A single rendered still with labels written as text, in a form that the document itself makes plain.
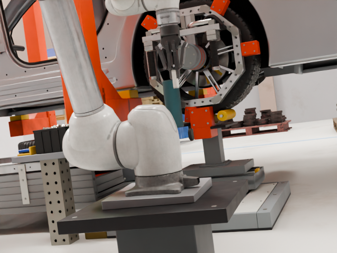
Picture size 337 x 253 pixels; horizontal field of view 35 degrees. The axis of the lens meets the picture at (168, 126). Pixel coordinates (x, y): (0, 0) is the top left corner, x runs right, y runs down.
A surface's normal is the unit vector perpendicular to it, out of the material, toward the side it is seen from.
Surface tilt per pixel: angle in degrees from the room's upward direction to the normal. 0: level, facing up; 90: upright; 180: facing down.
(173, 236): 90
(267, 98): 90
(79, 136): 105
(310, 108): 90
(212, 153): 90
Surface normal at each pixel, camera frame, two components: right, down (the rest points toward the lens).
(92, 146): -0.24, 0.33
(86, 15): 0.94, -0.11
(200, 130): -0.32, 0.07
